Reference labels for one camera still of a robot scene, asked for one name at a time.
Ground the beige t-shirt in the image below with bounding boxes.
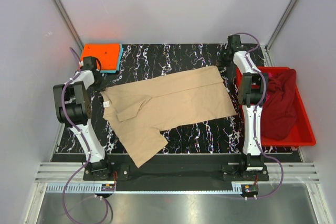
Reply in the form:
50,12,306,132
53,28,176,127
101,66,236,167

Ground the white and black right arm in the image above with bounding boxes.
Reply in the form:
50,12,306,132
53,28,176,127
219,33,269,183

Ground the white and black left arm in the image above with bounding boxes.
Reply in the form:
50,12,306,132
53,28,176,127
52,56,112,180

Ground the folded orange t-shirt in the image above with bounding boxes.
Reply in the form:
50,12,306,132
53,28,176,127
80,44,123,73

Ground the folded teal t-shirt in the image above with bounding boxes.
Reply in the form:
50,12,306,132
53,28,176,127
99,44,123,73

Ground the black marble-pattern mat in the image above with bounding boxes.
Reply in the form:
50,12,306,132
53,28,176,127
56,42,271,154

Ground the dark red t-shirt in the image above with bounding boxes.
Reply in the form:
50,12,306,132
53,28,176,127
261,69,297,141

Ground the left controller board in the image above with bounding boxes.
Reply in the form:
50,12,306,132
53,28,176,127
101,184,116,192

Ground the controller board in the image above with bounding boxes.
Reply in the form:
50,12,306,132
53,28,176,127
101,184,116,192
242,184,259,194

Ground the right controller board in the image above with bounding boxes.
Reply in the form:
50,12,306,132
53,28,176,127
242,184,259,194

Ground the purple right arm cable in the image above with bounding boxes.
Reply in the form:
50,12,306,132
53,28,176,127
233,33,284,200

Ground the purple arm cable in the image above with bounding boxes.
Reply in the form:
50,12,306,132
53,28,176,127
60,46,113,221
233,33,284,200

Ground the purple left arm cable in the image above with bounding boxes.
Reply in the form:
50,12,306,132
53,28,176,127
60,46,113,221

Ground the left aluminium corner post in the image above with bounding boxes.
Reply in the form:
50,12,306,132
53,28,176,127
52,0,84,50

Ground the aluminium corner post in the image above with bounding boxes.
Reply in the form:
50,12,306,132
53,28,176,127
265,0,299,51
52,0,84,50

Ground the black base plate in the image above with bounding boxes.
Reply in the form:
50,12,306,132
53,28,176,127
83,154,269,182

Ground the right aluminium corner post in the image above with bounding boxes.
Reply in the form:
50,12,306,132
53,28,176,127
265,0,299,51

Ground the aluminium frame rail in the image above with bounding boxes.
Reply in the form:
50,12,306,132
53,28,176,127
35,163,319,195

